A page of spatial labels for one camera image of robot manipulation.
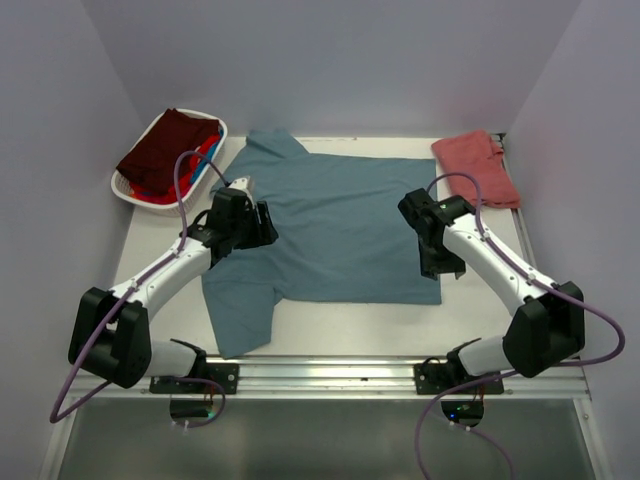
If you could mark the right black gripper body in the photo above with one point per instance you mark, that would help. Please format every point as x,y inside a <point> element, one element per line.
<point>440,260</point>

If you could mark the aluminium mounting rail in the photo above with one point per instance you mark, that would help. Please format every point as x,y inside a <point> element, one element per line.
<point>348,377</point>

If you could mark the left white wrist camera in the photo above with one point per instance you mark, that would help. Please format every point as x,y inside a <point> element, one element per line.
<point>244,184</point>

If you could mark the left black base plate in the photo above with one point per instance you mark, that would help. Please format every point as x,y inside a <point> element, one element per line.
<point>222,377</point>

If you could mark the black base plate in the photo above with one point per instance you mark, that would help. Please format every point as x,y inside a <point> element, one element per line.
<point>222,377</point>
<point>430,380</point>

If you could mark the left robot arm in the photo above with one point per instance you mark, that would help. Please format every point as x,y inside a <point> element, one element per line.
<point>111,337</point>

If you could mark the red and blue clothes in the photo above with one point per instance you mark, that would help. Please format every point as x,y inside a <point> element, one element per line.
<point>195,168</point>

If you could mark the blue t shirt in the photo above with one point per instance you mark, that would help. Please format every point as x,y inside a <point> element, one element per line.
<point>341,238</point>

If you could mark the dark red t shirt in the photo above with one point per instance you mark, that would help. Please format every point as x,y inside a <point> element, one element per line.
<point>151,162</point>

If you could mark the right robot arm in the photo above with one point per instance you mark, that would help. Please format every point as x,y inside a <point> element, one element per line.
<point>547,325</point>

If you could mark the pink folded t shirt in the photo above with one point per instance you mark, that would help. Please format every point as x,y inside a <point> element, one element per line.
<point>478,161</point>

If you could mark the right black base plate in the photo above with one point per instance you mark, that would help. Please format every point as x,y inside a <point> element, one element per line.
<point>430,380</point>

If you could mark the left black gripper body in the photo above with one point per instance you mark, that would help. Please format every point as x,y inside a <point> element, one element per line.
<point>245,231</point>

